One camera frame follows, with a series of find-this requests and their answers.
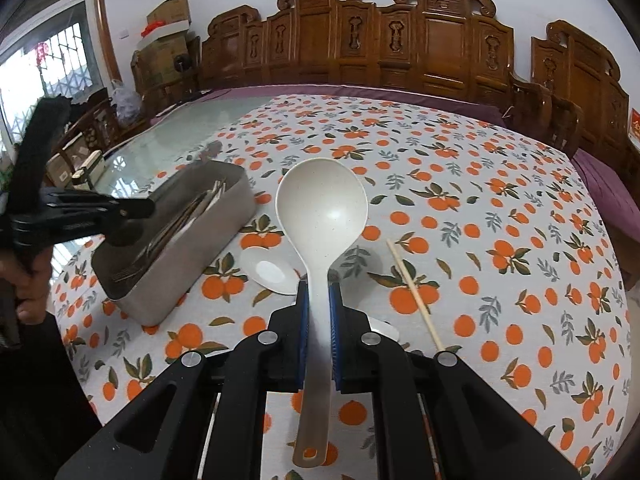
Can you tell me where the carved wooden sofa bench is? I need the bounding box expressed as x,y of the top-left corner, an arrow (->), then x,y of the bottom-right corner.
197,0 -> 556,138

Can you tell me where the person's left forearm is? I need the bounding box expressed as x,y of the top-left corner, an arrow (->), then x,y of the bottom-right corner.
0,310 -> 106,480

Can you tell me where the long purple sofa cushion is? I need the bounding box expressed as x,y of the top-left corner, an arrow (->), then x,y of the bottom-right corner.
155,84 -> 511,126

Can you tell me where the window with metal grille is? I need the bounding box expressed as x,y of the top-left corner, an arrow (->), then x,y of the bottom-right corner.
0,0 -> 101,136

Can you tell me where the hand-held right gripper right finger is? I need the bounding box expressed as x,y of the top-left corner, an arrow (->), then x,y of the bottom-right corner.
327,282 -> 593,480

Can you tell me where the carved wooden armchair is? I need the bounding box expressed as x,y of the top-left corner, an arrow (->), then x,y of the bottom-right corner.
531,20 -> 640,161

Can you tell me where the wooden door frame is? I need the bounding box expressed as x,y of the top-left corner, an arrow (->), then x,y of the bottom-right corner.
75,0 -> 123,91

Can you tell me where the large white plastic spoon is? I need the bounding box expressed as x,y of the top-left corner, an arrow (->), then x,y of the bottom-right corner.
276,158 -> 370,468

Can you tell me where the small cardboard box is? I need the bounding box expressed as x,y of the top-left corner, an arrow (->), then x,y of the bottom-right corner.
146,0 -> 192,26

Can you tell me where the clear plastic bag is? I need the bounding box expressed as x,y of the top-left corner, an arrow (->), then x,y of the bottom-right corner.
109,80 -> 146,126

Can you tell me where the wooden lattice chair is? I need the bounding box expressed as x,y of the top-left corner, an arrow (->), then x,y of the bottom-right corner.
60,87 -> 121,161

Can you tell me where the orange print tablecloth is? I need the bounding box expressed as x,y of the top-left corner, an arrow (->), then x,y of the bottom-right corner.
50,91 -> 633,480

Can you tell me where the rectangular metal tray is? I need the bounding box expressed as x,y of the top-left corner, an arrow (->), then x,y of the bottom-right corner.
91,161 -> 257,326

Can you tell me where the person's left hand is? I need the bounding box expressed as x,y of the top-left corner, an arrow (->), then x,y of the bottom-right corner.
0,247 -> 53,326

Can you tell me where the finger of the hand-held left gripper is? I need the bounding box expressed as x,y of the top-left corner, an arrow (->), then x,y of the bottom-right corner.
7,99 -> 73,221
42,187 -> 157,248

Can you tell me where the small white spoon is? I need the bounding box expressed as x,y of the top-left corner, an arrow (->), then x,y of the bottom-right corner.
239,246 -> 301,295

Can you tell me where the large cardboard box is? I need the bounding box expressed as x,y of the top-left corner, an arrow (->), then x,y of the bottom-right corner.
132,35 -> 201,86

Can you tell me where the cardboard box on floor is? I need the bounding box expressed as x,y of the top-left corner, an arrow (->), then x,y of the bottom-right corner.
45,137 -> 88,188

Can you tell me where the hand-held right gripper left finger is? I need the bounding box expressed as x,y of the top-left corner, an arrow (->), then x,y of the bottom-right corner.
55,280 -> 311,480

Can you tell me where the flat white box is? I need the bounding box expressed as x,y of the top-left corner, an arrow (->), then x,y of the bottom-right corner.
140,20 -> 192,41

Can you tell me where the purple armchair cushion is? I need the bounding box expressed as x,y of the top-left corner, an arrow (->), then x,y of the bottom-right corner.
572,150 -> 640,241

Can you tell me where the wooden block with black band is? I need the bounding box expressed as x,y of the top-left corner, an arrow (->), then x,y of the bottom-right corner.
72,150 -> 106,191

